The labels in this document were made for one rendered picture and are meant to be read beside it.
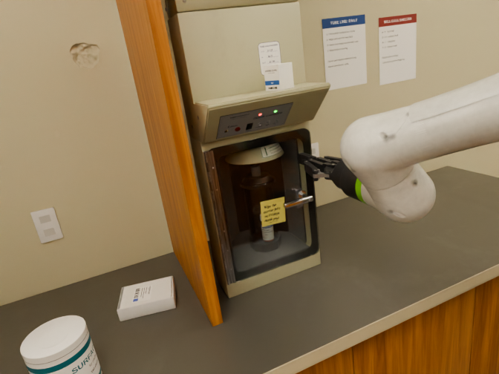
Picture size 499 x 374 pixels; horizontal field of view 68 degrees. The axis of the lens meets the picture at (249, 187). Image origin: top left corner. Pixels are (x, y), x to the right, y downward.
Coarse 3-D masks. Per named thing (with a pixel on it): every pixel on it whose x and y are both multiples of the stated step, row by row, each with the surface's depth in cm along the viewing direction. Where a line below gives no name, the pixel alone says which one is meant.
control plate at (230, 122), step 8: (288, 104) 90; (248, 112) 86; (256, 112) 87; (264, 112) 89; (272, 112) 90; (280, 112) 91; (288, 112) 93; (224, 120) 85; (232, 120) 87; (240, 120) 88; (248, 120) 89; (256, 120) 90; (264, 120) 92; (272, 120) 93; (280, 120) 95; (224, 128) 88; (232, 128) 90; (256, 128) 94; (224, 136) 91
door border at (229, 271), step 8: (208, 152) 93; (208, 160) 94; (208, 168) 94; (216, 176) 96; (216, 184) 96; (216, 192) 97; (216, 200) 97; (216, 208) 98; (224, 224) 100; (224, 232) 101; (224, 240) 101; (224, 248) 102; (224, 256) 102; (232, 272) 105; (232, 280) 106
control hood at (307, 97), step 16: (240, 96) 87; (256, 96) 84; (272, 96) 85; (288, 96) 87; (304, 96) 90; (320, 96) 92; (208, 112) 81; (224, 112) 83; (240, 112) 85; (304, 112) 96; (208, 128) 86; (272, 128) 97
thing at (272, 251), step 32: (224, 160) 95; (256, 160) 99; (288, 160) 103; (224, 192) 98; (256, 192) 101; (288, 192) 106; (256, 224) 104; (288, 224) 108; (256, 256) 107; (288, 256) 111
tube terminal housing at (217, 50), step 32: (192, 32) 85; (224, 32) 88; (256, 32) 91; (288, 32) 95; (192, 64) 87; (224, 64) 90; (256, 64) 93; (192, 96) 89; (224, 96) 92; (192, 128) 97; (288, 128) 102; (224, 288) 110
